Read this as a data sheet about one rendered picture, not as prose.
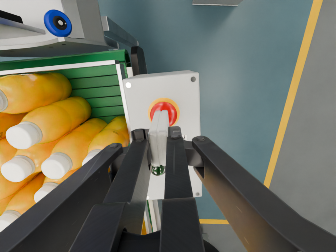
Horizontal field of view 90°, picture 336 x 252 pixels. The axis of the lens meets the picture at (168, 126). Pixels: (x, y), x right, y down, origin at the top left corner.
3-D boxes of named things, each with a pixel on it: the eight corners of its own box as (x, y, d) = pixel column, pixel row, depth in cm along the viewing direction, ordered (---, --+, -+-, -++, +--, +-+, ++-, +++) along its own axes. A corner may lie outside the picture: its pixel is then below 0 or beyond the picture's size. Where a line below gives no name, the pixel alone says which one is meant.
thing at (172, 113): (176, 99, 22) (176, 101, 21) (178, 125, 24) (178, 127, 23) (149, 102, 23) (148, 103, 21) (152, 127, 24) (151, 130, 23)
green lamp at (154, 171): (164, 160, 26) (164, 165, 25) (165, 172, 26) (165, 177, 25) (149, 161, 26) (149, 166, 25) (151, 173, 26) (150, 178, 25)
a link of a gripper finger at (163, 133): (157, 133, 13) (167, 132, 13) (161, 110, 19) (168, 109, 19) (161, 167, 14) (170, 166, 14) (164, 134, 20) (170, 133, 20)
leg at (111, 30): (138, 39, 119) (107, 13, 60) (139, 48, 121) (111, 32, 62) (130, 40, 119) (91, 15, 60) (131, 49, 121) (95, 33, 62)
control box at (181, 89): (190, 70, 31) (199, 72, 21) (194, 164, 37) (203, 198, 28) (136, 75, 31) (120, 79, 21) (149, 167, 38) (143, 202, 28)
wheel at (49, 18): (42, 6, 29) (38, 9, 30) (51, 35, 30) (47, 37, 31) (70, 10, 32) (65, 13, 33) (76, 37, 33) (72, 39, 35)
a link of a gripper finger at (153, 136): (161, 167, 14) (152, 167, 14) (164, 134, 20) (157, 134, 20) (157, 133, 13) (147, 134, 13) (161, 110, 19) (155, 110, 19)
